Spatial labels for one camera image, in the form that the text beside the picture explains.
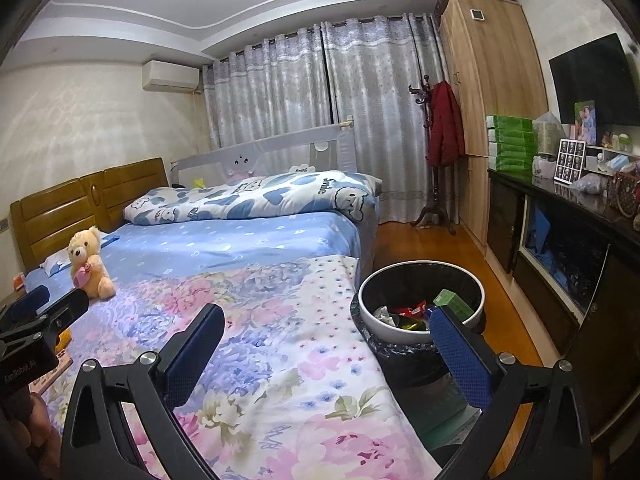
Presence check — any light blue bed sheet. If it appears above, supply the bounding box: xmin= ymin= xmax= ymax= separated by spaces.
xmin=24 ymin=209 xmax=379 ymax=302

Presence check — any black glossy cabinet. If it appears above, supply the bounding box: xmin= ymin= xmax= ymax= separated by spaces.
xmin=485 ymin=167 xmax=640 ymax=443

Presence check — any blue cloud print quilt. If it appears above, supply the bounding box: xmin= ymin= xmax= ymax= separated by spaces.
xmin=123 ymin=169 xmax=384 ymax=227

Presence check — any green carton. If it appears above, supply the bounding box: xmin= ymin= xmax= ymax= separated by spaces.
xmin=432 ymin=288 xmax=474 ymax=321

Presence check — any grey patterned curtain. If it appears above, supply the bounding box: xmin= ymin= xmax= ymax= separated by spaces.
xmin=322 ymin=12 xmax=459 ymax=224
xmin=202 ymin=24 xmax=334 ymax=152

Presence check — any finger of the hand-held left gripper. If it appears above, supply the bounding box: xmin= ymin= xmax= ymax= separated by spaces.
xmin=0 ymin=284 xmax=51 ymax=326
xmin=37 ymin=287 xmax=91 ymax=336

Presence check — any stack of green tissue packs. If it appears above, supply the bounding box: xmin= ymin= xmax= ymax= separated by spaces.
xmin=485 ymin=114 xmax=535 ymax=172

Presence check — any yellow teddy bear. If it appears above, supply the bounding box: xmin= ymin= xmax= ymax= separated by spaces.
xmin=67 ymin=226 xmax=117 ymax=301

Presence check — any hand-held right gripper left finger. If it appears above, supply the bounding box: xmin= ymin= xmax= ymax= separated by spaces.
xmin=60 ymin=303 xmax=226 ymax=480

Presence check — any white ceramic jar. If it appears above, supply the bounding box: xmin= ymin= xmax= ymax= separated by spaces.
xmin=531 ymin=155 xmax=560 ymax=181

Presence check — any clear plastic wrapped bundle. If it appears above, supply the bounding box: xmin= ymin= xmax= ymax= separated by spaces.
xmin=531 ymin=111 xmax=564 ymax=159

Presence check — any colour photo print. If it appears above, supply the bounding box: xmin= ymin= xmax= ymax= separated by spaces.
xmin=573 ymin=100 xmax=598 ymax=146

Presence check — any red snack bag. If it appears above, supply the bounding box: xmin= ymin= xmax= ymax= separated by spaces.
xmin=394 ymin=301 xmax=431 ymax=319

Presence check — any white tissue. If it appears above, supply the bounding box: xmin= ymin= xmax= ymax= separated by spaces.
xmin=372 ymin=306 xmax=399 ymax=329

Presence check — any pink floral blanket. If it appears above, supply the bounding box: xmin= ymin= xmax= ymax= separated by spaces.
xmin=29 ymin=254 xmax=482 ymax=480

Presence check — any white desktop shelf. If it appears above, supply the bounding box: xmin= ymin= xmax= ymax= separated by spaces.
xmin=584 ymin=132 xmax=640 ymax=176

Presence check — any black television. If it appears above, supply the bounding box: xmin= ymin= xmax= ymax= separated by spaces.
xmin=548 ymin=33 xmax=640 ymax=126

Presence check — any person's left hand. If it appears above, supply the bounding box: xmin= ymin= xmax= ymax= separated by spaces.
xmin=12 ymin=394 xmax=62 ymax=479

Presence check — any brown patterned handbag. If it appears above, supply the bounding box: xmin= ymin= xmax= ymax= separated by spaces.
xmin=607 ymin=162 xmax=640 ymax=219

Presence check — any wooden bed headboard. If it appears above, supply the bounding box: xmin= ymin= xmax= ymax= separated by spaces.
xmin=9 ymin=157 xmax=170 ymax=272

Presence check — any wooden nightstand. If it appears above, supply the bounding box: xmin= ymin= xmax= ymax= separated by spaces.
xmin=0 ymin=269 xmax=32 ymax=307

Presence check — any dark wooden coat rack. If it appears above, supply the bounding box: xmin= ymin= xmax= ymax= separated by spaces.
xmin=407 ymin=73 xmax=459 ymax=237

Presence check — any wooden wardrobe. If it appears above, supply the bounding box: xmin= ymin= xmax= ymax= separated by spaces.
xmin=438 ymin=0 xmax=550 ymax=262

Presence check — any white air conditioner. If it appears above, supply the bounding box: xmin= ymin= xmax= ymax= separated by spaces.
xmin=142 ymin=59 xmax=201 ymax=94

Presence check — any grey plastic bag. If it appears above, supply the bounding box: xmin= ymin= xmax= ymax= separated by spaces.
xmin=569 ymin=172 xmax=609 ymax=196

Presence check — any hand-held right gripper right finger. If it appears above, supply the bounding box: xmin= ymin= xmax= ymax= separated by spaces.
xmin=428 ymin=305 xmax=594 ymax=480

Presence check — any grey bed guard rail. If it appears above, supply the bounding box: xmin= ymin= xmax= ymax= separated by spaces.
xmin=170 ymin=122 xmax=355 ymax=187

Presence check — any photo grid frame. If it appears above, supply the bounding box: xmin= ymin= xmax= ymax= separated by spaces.
xmin=553 ymin=138 xmax=587 ymax=184

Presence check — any white round trash bin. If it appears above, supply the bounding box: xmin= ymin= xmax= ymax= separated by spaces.
xmin=349 ymin=261 xmax=487 ymax=387

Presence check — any red jacket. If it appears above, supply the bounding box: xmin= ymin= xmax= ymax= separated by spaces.
xmin=427 ymin=79 xmax=466 ymax=167

